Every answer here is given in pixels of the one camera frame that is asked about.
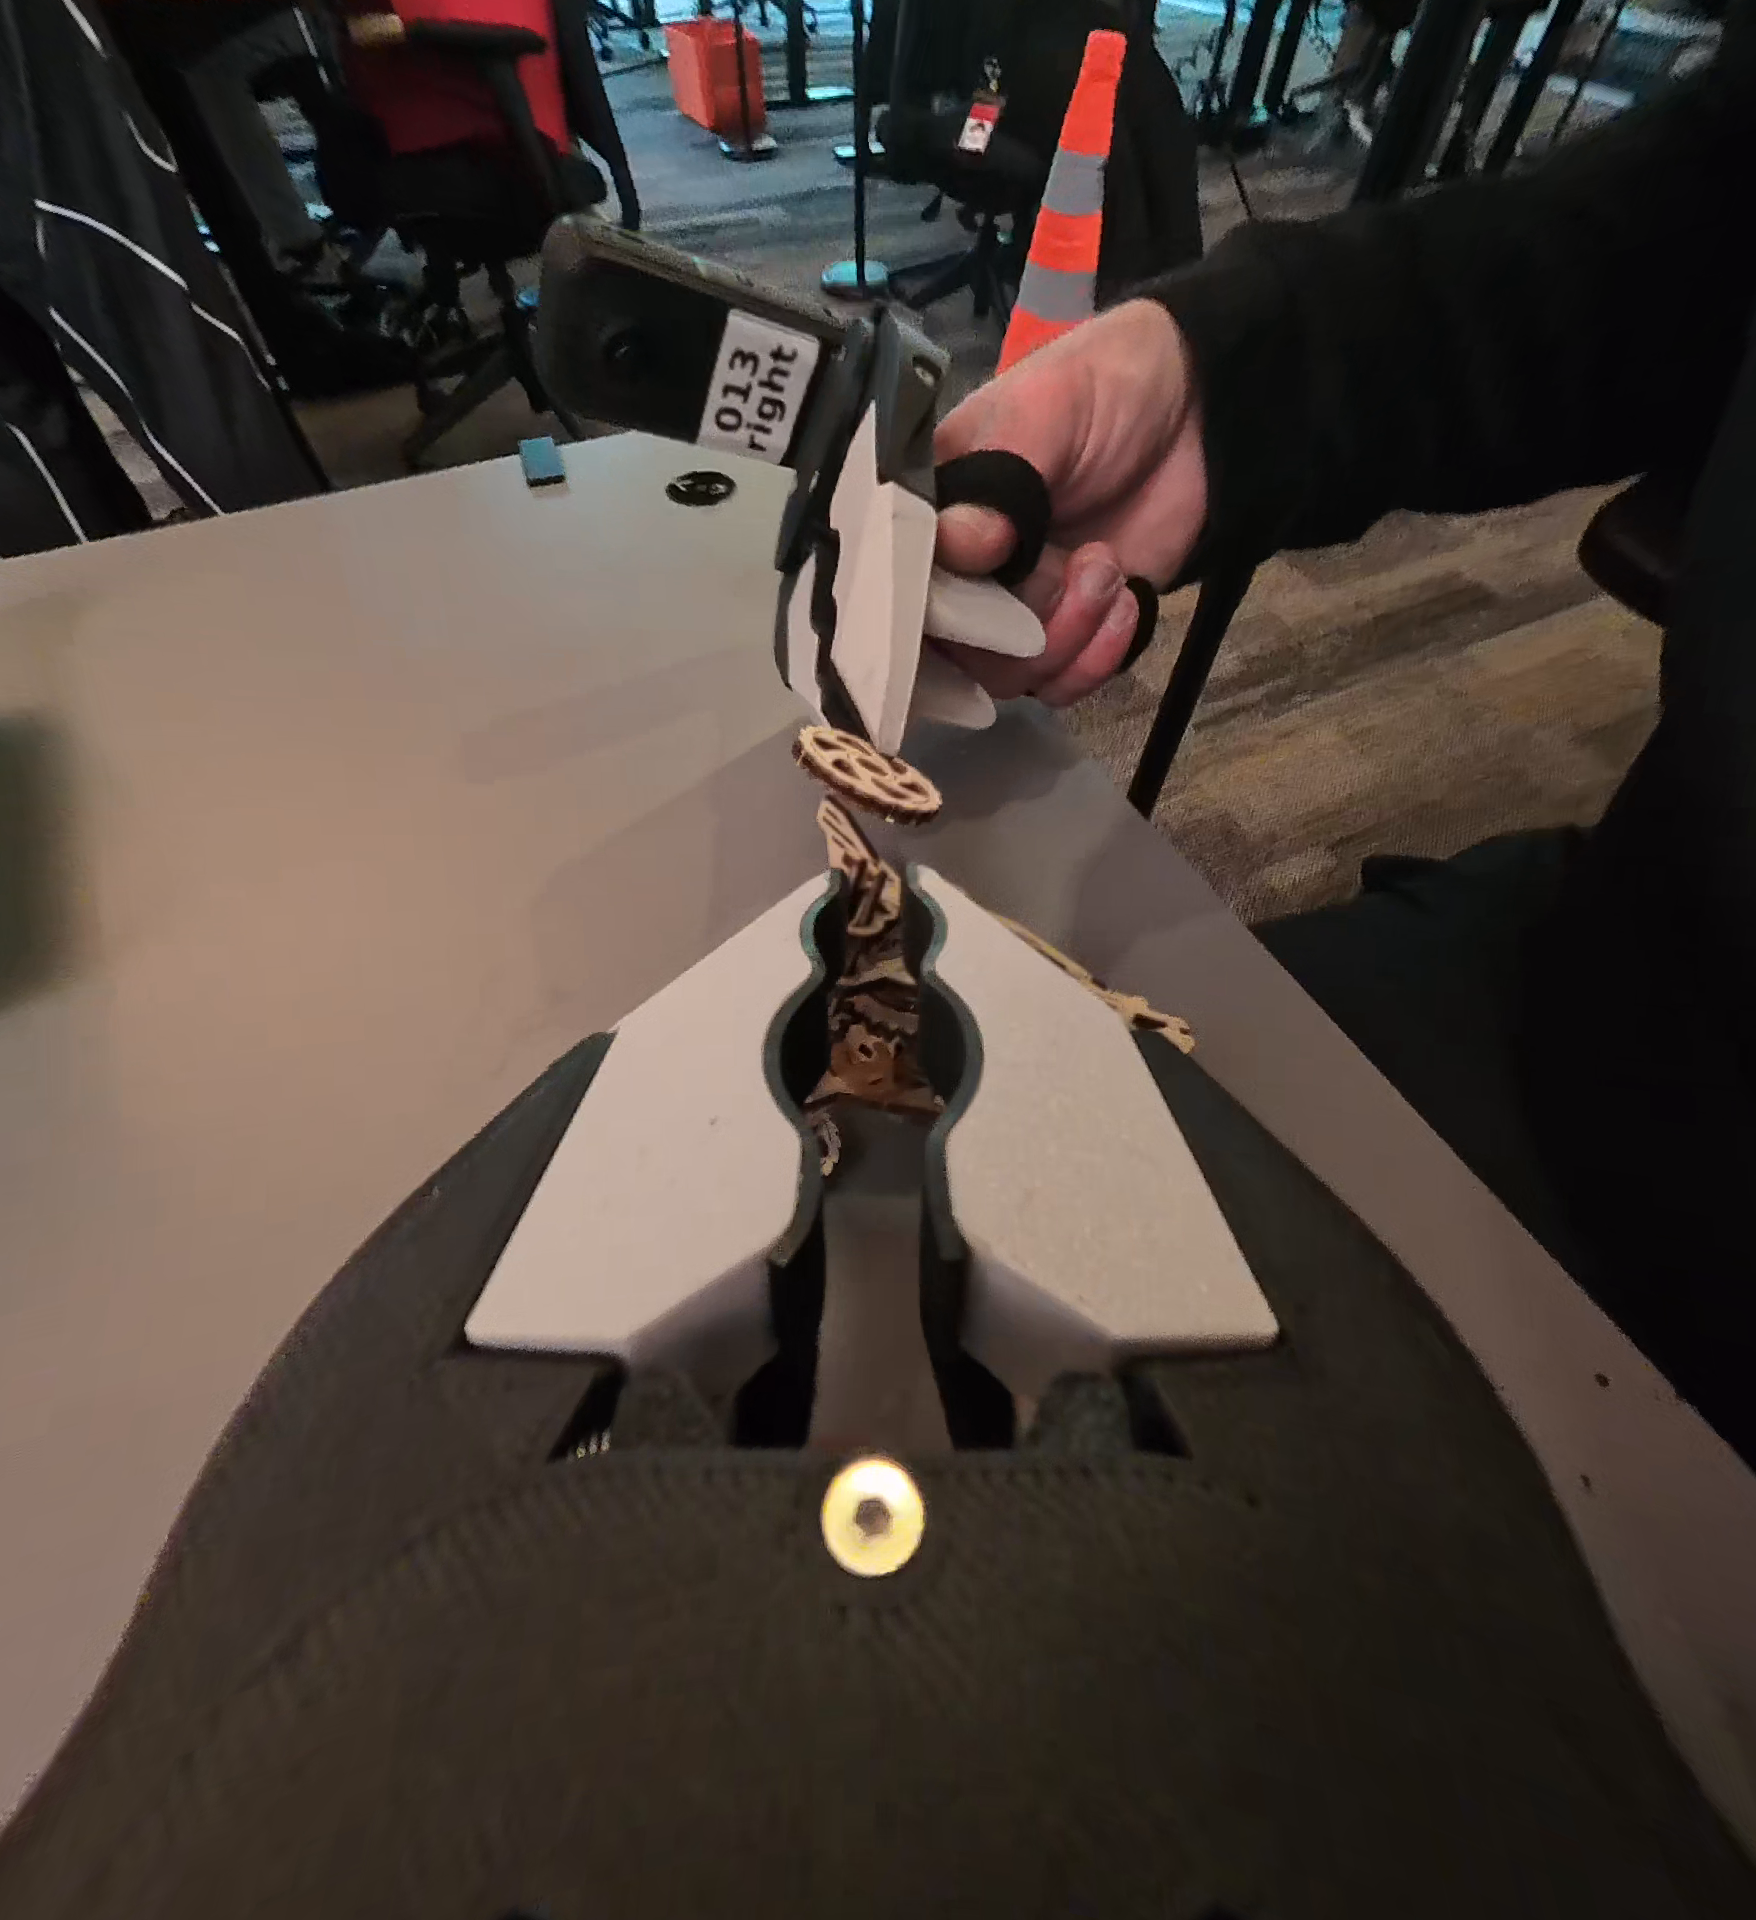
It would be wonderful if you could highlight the person's right forearm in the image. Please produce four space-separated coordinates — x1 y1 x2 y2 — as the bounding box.
1133 0 1756 594

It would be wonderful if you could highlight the orange bin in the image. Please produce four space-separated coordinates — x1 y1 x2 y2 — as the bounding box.
661 19 770 135

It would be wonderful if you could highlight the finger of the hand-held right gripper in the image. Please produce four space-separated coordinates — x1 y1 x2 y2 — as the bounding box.
773 517 870 739
825 405 944 757

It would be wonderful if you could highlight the black round-base pole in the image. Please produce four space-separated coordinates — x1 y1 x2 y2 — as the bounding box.
819 0 894 295

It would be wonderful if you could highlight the orange traffic cone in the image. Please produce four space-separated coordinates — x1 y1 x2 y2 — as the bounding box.
997 32 1128 379

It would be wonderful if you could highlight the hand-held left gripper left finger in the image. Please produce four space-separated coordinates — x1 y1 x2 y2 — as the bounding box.
462 876 837 1450

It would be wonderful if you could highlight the wooden buggy model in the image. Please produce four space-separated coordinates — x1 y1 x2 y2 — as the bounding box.
805 794 1199 1179

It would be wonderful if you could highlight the wooden wheel disc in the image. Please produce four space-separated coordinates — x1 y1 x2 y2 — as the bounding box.
791 723 949 826

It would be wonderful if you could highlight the person's black clothing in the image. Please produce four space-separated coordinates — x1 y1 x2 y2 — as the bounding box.
1251 452 1756 1561

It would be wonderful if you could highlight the person's right hand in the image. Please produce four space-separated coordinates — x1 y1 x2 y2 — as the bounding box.
932 298 1213 712

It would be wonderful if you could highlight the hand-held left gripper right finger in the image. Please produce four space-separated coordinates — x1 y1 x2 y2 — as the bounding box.
907 864 1282 1452

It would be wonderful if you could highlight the black office chair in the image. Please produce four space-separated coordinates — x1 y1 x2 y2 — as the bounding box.
878 0 1203 324

